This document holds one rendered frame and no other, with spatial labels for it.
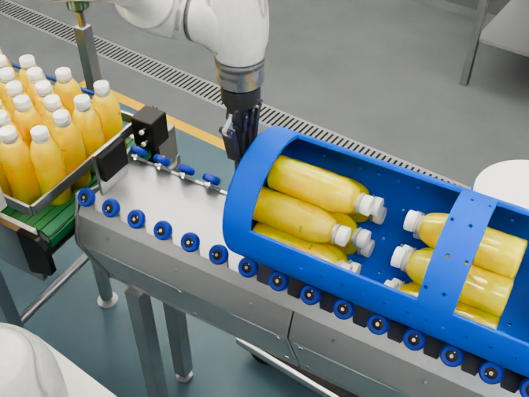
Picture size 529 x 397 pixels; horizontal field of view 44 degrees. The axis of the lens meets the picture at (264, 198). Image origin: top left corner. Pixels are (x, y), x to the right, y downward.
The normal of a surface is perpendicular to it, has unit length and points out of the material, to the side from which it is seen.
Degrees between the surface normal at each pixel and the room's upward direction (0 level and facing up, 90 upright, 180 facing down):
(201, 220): 0
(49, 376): 75
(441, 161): 0
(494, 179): 0
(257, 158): 20
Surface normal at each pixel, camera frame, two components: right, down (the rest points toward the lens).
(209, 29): -0.53, 0.57
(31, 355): 0.84, -0.45
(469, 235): -0.18, -0.47
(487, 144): 0.00, -0.73
